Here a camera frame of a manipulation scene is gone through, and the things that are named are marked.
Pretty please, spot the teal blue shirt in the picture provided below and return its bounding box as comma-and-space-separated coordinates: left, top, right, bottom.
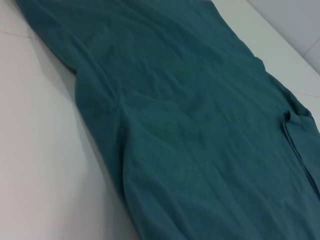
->
14, 0, 320, 240

